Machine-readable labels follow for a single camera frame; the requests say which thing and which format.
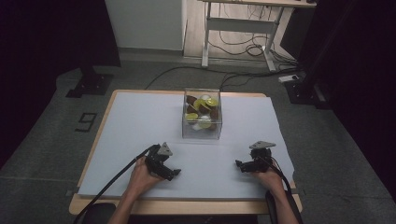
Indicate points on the clear plastic box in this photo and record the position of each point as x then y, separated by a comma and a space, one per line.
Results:
201, 133

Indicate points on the black chair armrest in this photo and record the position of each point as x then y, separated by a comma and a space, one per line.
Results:
99, 213
271, 208

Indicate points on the white power strip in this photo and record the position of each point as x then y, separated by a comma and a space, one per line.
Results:
288, 78

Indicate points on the person's right hand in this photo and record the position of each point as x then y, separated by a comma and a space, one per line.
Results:
271, 180

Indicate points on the person's left hand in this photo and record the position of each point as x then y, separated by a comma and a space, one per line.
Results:
141, 179

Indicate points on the pale blue paper sheet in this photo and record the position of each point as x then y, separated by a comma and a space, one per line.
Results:
140, 130

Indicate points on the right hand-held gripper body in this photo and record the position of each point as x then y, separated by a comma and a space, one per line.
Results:
261, 161

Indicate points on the black stand with square base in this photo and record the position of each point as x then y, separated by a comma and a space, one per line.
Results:
91, 84

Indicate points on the black stand with slanted pole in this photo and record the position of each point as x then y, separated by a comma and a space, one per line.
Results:
306, 90

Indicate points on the white desk frame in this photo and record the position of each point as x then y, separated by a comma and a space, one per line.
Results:
238, 25

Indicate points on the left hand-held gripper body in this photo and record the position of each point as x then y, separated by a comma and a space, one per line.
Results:
155, 161

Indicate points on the pile of coffee capsules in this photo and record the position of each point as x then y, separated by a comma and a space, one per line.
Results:
202, 109

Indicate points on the dark curtain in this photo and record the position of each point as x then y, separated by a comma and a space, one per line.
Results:
367, 77
46, 46

